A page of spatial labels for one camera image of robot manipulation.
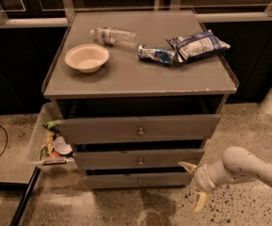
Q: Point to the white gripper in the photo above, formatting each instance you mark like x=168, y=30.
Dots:
x=201, y=177

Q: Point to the grey bottom drawer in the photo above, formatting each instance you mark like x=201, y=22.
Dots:
x=138, y=180

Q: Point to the grey middle drawer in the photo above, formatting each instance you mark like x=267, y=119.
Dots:
x=136, y=159

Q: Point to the clear plastic bin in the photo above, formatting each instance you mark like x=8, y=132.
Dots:
x=39, y=138

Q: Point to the grey drawer cabinet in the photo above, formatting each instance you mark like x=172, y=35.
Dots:
x=129, y=87

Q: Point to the white crumpled cup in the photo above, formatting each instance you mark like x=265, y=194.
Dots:
x=61, y=146

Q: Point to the green wrapper trash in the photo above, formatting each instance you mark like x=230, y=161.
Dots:
x=51, y=126

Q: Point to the clear plastic water bottle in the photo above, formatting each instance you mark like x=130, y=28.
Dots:
x=114, y=36

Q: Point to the grey top drawer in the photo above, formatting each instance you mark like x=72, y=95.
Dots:
x=137, y=129

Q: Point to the metal railing frame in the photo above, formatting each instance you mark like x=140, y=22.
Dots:
x=28, y=21

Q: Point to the blue white chip bag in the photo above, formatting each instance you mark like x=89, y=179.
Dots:
x=197, y=46

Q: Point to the crumpled blue snack wrapper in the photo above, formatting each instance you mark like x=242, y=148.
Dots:
x=165, y=57

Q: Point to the grey drawer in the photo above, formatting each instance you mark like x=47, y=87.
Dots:
x=137, y=129
x=136, y=159
x=138, y=180

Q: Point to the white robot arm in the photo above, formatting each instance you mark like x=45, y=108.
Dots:
x=236, y=165

